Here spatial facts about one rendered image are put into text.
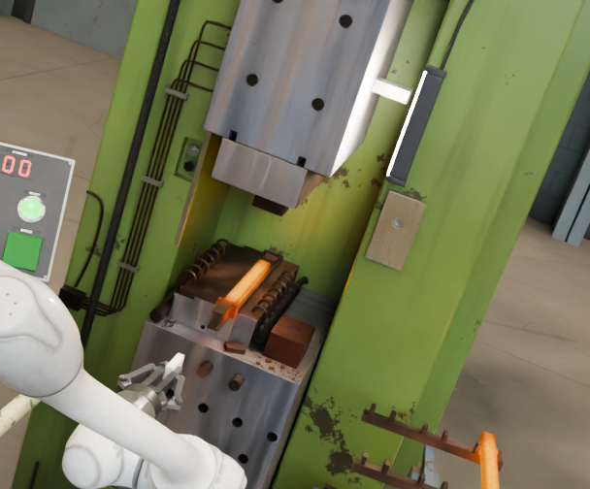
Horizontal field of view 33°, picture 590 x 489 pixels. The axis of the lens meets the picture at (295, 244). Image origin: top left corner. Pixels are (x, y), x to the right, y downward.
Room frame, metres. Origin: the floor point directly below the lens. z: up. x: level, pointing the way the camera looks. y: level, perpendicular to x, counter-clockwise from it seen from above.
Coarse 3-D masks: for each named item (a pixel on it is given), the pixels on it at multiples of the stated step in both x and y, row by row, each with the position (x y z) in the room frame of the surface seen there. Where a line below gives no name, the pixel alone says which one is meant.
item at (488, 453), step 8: (480, 440) 1.95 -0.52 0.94; (488, 440) 1.94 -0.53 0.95; (488, 448) 1.90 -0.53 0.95; (480, 456) 1.89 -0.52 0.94; (488, 456) 1.87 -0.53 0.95; (496, 456) 1.88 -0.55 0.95; (480, 464) 1.86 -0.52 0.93; (488, 464) 1.84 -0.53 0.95; (496, 464) 1.85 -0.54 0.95; (480, 472) 1.83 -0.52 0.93; (488, 472) 1.81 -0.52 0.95; (496, 472) 1.82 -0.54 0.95; (488, 480) 1.77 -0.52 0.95; (496, 480) 1.78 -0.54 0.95; (488, 488) 1.74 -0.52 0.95; (496, 488) 1.75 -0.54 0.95
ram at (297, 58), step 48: (240, 0) 2.09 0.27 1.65; (288, 0) 2.08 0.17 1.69; (336, 0) 2.06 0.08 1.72; (384, 0) 2.05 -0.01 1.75; (240, 48) 2.08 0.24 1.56; (288, 48) 2.07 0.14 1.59; (336, 48) 2.06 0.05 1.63; (384, 48) 2.21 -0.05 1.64; (240, 96) 2.08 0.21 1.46; (288, 96) 2.07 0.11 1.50; (336, 96) 2.05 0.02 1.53; (288, 144) 2.06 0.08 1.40; (336, 144) 2.05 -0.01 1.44
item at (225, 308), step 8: (256, 264) 2.34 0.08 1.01; (264, 264) 2.36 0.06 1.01; (248, 272) 2.28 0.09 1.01; (256, 272) 2.29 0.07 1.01; (264, 272) 2.33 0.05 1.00; (248, 280) 2.22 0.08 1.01; (256, 280) 2.25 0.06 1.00; (240, 288) 2.16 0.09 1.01; (248, 288) 2.18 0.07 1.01; (232, 296) 2.10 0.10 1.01; (240, 296) 2.12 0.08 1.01; (216, 304) 2.05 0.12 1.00; (224, 304) 2.02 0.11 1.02; (232, 304) 2.04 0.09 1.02; (216, 312) 1.97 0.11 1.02; (224, 312) 1.98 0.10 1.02; (232, 312) 2.05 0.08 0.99; (216, 320) 1.97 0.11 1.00; (224, 320) 2.03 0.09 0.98; (216, 328) 1.97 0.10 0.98
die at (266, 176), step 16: (224, 144) 2.08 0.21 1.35; (240, 144) 2.08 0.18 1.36; (224, 160) 2.08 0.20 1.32; (240, 160) 2.07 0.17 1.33; (256, 160) 2.07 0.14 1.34; (272, 160) 2.07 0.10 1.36; (304, 160) 2.12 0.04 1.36; (224, 176) 2.08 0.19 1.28; (240, 176) 2.07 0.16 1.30; (256, 176) 2.07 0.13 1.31; (272, 176) 2.06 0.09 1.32; (288, 176) 2.06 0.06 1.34; (304, 176) 2.06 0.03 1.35; (320, 176) 2.28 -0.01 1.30; (256, 192) 2.07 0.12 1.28; (272, 192) 2.06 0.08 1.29; (288, 192) 2.06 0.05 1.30; (304, 192) 2.11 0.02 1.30
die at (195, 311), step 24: (216, 264) 2.32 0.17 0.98; (240, 264) 2.35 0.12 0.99; (288, 264) 2.46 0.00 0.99; (192, 288) 2.13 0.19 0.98; (216, 288) 2.16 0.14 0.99; (264, 288) 2.25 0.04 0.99; (192, 312) 2.08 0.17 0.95; (240, 312) 2.07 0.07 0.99; (264, 312) 2.13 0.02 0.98; (216, 336) 2.07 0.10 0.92; (240, 336) 2.06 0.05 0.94
